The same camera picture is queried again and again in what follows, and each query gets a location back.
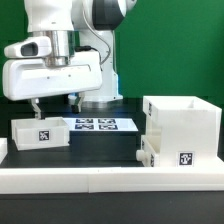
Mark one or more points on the white obstacle fence frame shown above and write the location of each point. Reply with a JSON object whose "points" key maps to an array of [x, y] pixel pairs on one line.
{"points": [[92, 180]]}

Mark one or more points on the white marker tag sheet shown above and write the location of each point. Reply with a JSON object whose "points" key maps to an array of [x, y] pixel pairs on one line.
{"points": [[101, 124]]}

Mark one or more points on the white drawer cabinet box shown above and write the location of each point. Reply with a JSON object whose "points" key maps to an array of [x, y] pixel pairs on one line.
{"points": [[183, 130]]}

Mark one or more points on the white drawer tray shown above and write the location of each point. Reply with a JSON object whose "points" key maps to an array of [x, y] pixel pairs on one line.
{"points": [[38, 134], [146, 154]]}

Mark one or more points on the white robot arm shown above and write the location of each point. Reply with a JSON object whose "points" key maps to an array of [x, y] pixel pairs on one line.
{"points": [[70, 51]]}

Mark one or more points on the white front drawer tray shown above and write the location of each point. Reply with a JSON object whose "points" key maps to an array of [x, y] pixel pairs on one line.
{"points": [[146, 154]]}

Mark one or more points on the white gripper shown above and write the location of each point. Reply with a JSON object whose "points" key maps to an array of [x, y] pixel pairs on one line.
{"points": [[30, 78]]}

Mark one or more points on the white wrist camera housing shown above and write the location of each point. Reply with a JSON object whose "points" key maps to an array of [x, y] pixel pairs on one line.
{"points": [[30, 48]]}

